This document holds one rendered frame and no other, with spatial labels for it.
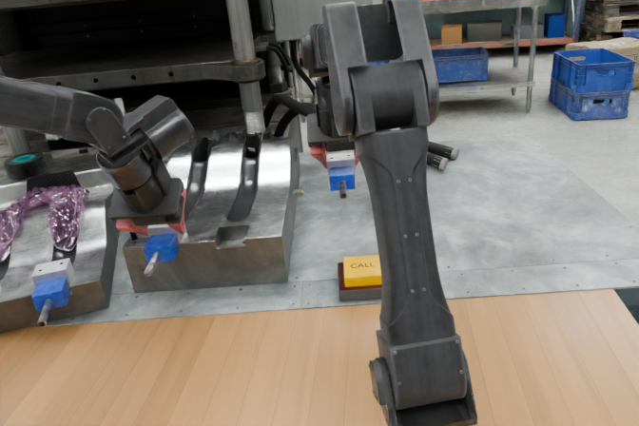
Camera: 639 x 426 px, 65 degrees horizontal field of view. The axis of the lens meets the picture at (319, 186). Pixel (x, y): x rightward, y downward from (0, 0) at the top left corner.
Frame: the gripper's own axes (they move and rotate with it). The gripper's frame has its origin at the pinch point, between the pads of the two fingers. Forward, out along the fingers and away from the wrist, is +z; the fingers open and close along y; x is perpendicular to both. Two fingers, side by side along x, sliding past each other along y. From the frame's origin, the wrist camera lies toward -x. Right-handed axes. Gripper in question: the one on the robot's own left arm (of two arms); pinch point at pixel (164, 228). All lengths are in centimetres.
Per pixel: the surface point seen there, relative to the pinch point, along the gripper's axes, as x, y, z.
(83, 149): -62, 52, 48
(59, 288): 10.0, 14.3, -1.0
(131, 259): 3.6, 5.9, 2.7
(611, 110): -221, -236, 221
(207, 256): 3.8, -6.6, 3.1
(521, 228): -4, -62, 14
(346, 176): -8.2, -30.0, 0.0
